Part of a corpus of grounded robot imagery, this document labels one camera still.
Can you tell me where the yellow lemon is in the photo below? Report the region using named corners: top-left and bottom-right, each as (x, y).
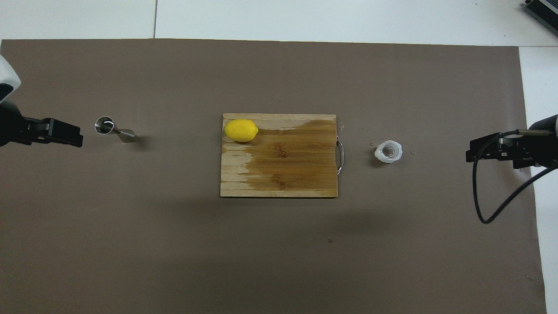
top-left (223, 119), bottom-right (259, 143)

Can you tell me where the grey ribbed metal device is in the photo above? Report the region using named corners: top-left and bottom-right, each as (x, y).
top-left (523, 0), bottom-right (558, 24)

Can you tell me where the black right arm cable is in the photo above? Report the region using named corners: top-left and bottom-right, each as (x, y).
top-left (473, 130), bottom-right (558, 224)

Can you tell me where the steel double jigger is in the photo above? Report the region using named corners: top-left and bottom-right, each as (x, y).
top-left (95, 116), bottom-right (136, 143)

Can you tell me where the brown table mat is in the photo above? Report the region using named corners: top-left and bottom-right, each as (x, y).
top-left (0, 38), bottom-right (548, 314)

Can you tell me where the wooden cutting board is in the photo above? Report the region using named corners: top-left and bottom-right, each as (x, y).
top-left (220, 113), bottom-right (345, 199)

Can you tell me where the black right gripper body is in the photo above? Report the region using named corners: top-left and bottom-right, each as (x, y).
top-left (529, 114), bottom-right (558, 169)

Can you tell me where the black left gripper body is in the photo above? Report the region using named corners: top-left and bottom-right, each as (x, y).
top-left (0, 102), bottom-right (27, 147)

